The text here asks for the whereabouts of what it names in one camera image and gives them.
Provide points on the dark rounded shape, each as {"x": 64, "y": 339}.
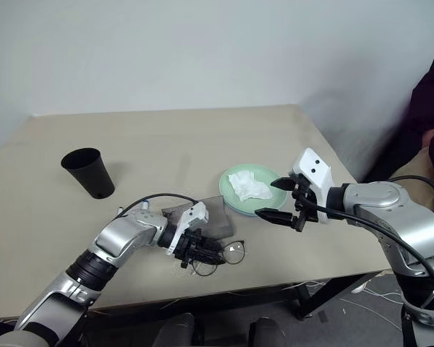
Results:
{"x": 265, "y": 332}
{"x": 181, "y": 330}

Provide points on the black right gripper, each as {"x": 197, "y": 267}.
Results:
{"x": 304, "y": 207}

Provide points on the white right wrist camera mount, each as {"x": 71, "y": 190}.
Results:
{"x": 312, "y": 170}

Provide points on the white crumpled tissue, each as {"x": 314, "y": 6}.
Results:
{"x": 249, "y": 186}

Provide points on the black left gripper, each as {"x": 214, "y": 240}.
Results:
{"x": 188, "y": 246}

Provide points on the black plastic cup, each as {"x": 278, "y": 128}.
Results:
{"x": 92, "y": 173}

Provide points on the grey glasses case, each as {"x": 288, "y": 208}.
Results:
{"x": 218, "y": 218}

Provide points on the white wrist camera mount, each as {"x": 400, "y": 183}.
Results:
{"x": 191, "y": 216}
{"x": 312, "y": 170}

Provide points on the black table frame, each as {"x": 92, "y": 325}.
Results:
{"x": 332, "y": 289}

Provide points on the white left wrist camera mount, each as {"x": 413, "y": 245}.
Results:
{"x": 191, "y": 216}

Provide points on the pale green plate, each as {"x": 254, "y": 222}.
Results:
{"x": 278, "y": 195}

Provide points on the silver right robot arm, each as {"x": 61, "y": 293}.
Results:
{"x": 390, "y": 213}

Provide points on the person in dark jacket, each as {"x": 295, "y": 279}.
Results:
{"x": 430, "y": 105}

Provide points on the black rimmed glasses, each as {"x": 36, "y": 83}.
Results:
{"x": 235, "y": 253}

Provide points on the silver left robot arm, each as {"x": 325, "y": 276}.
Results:
{"x": 119, "y": 240}

